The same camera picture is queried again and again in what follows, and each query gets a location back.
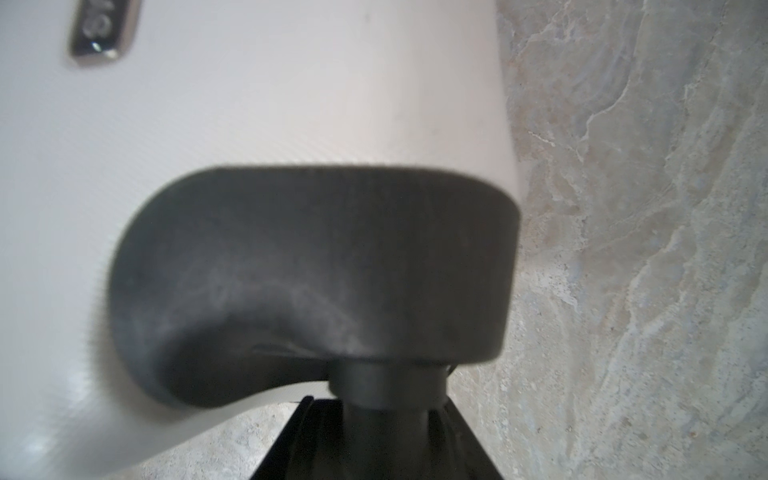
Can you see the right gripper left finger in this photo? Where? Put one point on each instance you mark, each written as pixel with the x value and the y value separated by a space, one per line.
pixel 309 446

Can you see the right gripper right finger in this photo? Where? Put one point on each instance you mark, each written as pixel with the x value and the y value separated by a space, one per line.
pixel 454 452

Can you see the white suitcase black lining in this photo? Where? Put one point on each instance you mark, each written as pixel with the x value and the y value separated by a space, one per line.
pixel 213 206

